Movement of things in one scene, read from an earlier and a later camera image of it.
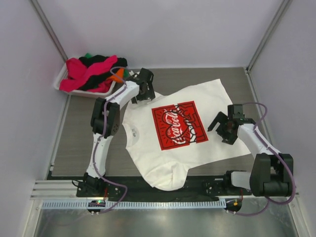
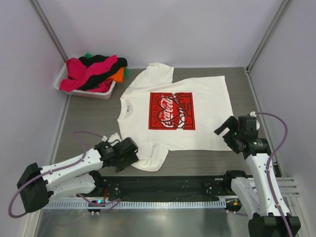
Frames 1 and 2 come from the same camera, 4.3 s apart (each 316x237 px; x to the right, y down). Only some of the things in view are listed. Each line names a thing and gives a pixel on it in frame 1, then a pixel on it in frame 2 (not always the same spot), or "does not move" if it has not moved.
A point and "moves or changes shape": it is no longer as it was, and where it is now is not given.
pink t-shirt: x=77 y=73 does not move
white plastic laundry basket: x=81 y=93 does not move
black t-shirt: x=97 y=77 does not move
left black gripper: x=149 y=94 to x=131 y=159
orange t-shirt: x=120 y=73 does not move
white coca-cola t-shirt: x=167 y=135 moves or changes shape
